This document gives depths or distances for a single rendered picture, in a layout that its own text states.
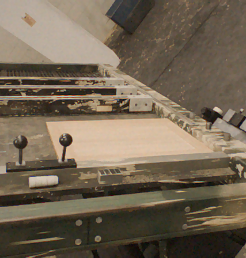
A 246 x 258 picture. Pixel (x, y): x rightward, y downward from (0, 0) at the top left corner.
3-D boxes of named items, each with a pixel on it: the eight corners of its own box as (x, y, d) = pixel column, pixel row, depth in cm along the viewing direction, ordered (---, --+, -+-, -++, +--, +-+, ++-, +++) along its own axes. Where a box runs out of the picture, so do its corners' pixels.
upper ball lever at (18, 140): (27, 172, 100) (28, 143, 90) (13, 173, 99) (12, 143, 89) (26, 161, 102) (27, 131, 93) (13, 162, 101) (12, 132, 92)
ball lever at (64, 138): (69, 169, 104) (74, 140, 94) (56, 170, 103) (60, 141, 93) (67, 158, 106) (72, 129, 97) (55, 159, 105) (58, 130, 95)
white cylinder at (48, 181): (29, 189, 97) (58, 187, 99) (29, 180, 96) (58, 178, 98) (28, 185, 99) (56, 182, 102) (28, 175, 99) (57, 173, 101)
